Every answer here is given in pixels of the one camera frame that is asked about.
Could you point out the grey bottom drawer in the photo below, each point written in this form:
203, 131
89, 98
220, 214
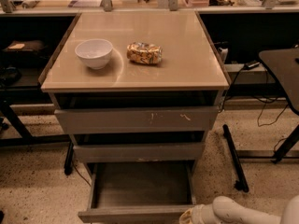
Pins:
139, 191

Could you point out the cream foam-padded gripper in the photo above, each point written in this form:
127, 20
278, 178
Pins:
202, 216

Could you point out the black power adapter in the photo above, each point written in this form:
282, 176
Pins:
251, 65

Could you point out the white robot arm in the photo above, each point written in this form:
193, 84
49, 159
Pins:
224, 210

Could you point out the white ceramic bowl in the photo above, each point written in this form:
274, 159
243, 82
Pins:
94, 53

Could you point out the grey top drawer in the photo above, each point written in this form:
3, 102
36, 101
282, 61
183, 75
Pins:
137, 120

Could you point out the black floor bar left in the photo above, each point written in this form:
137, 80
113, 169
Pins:
68, 160

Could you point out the black round side table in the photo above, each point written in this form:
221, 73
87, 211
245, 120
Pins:
284, 67

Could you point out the black table leg left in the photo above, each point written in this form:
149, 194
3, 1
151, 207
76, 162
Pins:
14, 120

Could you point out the black floor bar right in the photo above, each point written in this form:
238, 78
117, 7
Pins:
241, 182

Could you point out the grey drawer cabinet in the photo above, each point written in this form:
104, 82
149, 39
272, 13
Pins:
137, 86

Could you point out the black floor bar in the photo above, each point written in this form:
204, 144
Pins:
241, 182
68, 160

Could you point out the grey drawer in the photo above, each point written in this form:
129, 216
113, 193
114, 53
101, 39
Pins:
139, 191
137, 120
140, 152

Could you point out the crumpled gold snack bag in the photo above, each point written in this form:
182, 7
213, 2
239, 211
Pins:
144, 53

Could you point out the grey middle drawer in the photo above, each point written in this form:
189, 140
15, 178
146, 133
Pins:
140, 152

